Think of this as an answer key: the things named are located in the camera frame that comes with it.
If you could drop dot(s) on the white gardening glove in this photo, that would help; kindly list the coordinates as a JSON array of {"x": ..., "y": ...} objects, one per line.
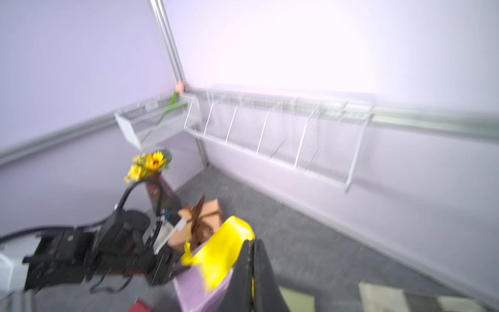
[{"x": 382, "y": 298}]

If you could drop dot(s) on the yellow ribbon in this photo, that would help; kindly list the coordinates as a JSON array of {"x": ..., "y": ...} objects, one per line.
[{"x": 216, "y": 258}]

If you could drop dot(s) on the orange gift box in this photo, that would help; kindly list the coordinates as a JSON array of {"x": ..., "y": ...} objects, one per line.
[{"x": 211, "y": 214}]

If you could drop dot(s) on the green gift box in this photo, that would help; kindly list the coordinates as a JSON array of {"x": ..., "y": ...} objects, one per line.
[{"x": 298, "y": 301}]

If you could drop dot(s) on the small white mesh basket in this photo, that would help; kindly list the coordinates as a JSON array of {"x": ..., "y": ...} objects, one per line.
[{"x": 138, "y": 122}]

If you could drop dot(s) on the dark glass vase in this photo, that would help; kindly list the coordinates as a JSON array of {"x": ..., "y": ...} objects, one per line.
[{"x": 162, "y": 196}]

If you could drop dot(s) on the red gift box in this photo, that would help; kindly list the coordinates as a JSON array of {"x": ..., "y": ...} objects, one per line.
[{"x": 140, "y": 306}]

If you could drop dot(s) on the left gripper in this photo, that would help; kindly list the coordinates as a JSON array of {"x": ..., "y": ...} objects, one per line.
[{"x": 120, "y": 249}]

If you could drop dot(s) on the brown ribbon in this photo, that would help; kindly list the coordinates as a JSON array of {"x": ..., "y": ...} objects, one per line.
[{"x": 200, "y": 230}]

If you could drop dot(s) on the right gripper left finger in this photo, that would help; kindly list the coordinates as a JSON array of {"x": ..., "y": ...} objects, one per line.
[{"x": 238, "y": 297}]

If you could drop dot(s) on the purple gift box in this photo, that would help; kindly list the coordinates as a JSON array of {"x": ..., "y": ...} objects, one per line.
[{"x": 190, "y": 289}]

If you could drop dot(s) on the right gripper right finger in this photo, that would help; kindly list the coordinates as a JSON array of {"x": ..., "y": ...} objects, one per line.
[{"x": 267, "y": 295}]

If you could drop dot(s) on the yellow sunflower bouquet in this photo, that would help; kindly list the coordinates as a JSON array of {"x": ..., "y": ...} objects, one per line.
[{"x": 148, "y": 165}]

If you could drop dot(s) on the artificial pink tulip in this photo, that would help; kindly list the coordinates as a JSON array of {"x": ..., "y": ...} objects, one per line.
[{"x": 175, "y": 104}]

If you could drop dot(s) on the long white wire basket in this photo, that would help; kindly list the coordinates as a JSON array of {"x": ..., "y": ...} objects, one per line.
[{"x": 319, "y": 138}]

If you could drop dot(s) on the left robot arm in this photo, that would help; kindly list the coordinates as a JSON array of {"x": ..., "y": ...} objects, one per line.
[{"x": 49, "y": 257}]

